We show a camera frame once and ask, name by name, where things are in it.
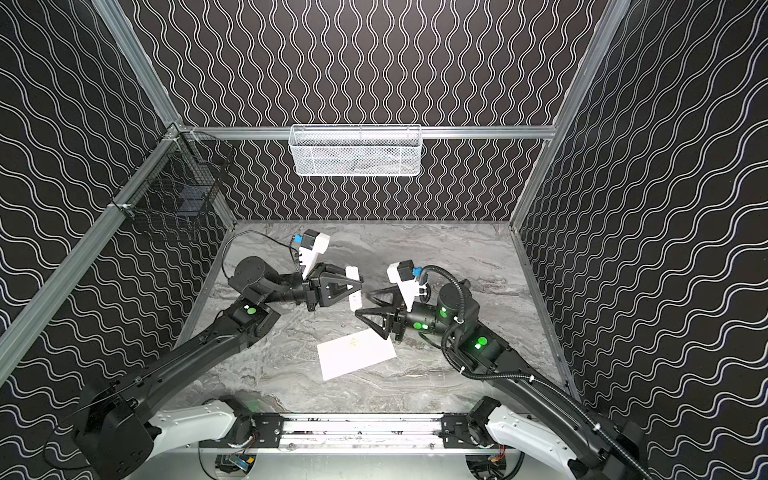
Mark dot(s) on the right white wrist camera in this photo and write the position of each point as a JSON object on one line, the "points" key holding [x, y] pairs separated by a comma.
{"points": [[405, 275]]}

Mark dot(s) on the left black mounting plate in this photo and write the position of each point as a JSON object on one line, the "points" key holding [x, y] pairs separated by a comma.
{"points": [[256, 430]]}

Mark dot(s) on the white wire mesh basket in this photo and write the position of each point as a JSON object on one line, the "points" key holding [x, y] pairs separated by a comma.
{"points": [[356, 150]]}

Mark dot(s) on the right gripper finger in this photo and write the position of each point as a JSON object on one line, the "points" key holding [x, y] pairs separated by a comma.
{"points": [[378, 319], [385, 297]]}

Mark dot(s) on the cream yellow envelope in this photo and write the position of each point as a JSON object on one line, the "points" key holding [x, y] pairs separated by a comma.
{"points": [[353, 352]]}

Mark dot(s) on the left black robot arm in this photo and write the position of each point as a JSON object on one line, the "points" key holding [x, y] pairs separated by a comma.
{"points": [[111, 425]]}

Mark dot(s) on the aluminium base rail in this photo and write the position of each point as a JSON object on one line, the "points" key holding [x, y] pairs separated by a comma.
{"points": [[172, 429]]}

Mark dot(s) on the white glue stick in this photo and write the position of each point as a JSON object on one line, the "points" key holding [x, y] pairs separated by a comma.
{"points": [[355, 297]]}

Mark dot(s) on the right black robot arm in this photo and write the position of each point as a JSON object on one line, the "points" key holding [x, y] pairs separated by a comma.
{"points": [[554, 427]]}

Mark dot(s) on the black mounting plate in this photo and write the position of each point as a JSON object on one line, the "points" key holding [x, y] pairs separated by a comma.
{"points": [[468, 431], [256, 430]]}

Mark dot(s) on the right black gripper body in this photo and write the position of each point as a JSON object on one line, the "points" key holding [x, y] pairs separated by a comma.
{"points": [[398, 318]]}

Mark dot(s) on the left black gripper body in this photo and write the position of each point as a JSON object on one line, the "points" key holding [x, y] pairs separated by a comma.
{"points": [[312, 289]]}

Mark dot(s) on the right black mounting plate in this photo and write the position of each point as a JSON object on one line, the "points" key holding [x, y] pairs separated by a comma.
{"points": [[468, 431]]}

